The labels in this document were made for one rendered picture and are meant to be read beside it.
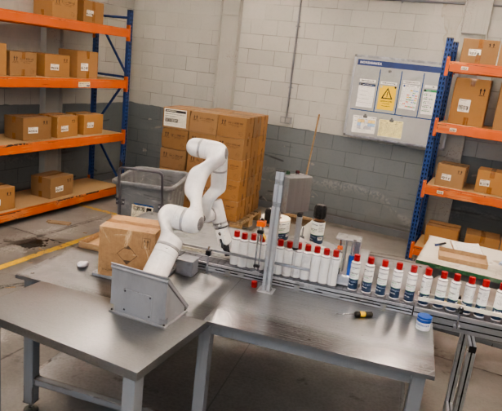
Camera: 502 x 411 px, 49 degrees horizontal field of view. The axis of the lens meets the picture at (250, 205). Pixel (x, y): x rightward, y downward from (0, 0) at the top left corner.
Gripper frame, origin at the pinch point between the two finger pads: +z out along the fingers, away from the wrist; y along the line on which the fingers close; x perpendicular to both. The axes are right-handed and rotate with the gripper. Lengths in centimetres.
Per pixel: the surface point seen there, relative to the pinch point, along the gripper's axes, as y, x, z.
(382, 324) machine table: -25, -83, 42
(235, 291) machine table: -25.4, -10.0, 15.6
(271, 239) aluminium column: -15.8, -33.2, -7.5
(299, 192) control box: -12, -52, -29
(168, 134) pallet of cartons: 327, 176, -75
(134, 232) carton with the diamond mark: -44, 29, -28
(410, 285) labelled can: -2, -98, 31
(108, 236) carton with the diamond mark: -46, 43, -29
